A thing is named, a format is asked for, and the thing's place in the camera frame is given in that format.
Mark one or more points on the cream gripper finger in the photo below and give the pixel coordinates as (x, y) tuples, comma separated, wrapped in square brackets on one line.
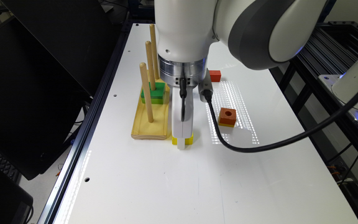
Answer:
[(181, 143)]

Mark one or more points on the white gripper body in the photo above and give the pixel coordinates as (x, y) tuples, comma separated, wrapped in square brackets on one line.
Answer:
[(182, 129)]

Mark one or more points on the yellow square block with hole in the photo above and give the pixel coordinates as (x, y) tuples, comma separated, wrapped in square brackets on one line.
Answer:
[(188, 141)]

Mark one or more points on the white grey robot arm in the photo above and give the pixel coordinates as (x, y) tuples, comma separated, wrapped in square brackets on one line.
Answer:
[(261, 34)]

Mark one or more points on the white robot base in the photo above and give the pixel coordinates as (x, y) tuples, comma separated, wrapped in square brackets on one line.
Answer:
[(357, 84)]

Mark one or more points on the green square block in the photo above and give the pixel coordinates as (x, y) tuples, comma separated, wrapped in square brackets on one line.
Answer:
[(157, 95)]

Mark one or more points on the orange block with hole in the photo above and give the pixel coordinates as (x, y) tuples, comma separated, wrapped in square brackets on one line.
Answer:
[(227, 117)]

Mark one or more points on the red rectangular block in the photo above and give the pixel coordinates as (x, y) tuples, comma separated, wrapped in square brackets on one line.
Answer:
[(215, 75)]

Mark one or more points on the front wooden peg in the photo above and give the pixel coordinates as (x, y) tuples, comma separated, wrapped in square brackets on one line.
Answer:
[(146, 90)]

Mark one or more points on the wooden peg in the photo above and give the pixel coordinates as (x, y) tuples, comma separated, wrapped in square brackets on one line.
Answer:
[(154, 51), (146, 90), (150, 63)]

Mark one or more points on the middle wooden peg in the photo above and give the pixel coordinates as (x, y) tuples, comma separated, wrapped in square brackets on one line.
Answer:
[(150, 63)]

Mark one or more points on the rear wooden peg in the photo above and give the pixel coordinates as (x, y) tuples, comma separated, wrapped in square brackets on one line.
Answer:
[(154, 51)]

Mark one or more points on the black monitor panel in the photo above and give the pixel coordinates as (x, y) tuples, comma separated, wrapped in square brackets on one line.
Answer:
[(53, 55)]

